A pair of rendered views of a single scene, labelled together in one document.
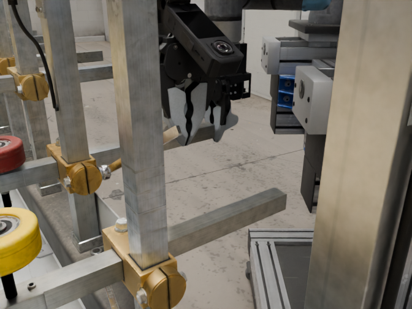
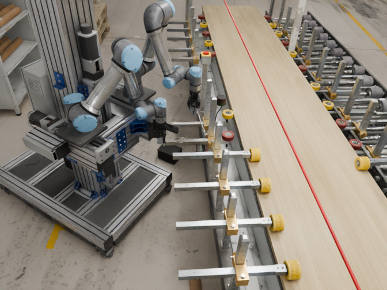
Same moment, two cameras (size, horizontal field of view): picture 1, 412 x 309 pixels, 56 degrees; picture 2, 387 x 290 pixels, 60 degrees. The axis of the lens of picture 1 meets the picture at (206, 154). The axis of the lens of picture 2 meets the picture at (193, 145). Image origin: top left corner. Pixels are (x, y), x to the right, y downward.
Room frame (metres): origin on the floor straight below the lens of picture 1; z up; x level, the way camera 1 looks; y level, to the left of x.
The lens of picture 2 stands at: (2.20, 0.99, 2.28)
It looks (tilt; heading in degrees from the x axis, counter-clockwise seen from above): 40 degrees down; 209
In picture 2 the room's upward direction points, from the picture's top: 3 degrees clockwise
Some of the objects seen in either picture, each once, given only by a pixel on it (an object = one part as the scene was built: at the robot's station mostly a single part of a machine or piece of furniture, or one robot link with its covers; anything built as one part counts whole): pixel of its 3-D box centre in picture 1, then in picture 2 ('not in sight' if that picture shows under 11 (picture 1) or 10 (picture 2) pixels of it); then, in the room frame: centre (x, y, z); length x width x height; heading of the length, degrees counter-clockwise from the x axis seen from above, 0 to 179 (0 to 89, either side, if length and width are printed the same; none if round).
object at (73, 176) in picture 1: (72, 167); (211, 139); (0.61, 0.23, 0.85); 0.13 x 0.06 x 0.05; 36
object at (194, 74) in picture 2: not in sight; (194, 76); (0.53, 0.04, 1.23); 0.09 x 0.08 x 0.11; 92
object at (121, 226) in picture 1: (122, 224); not in sight; (0.45, 0.11, 0.83); 0.02 x 0.02 x 0.01
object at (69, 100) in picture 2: not in sight; (75, 106); (1.17, -0.36, 1.21); 0.13 x 0.12 x 0.14; 62
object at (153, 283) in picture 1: (141, 263); (206, 122); (0.40, 0.08, 0.80); 0.13 x 0.06 x 0.05; 36
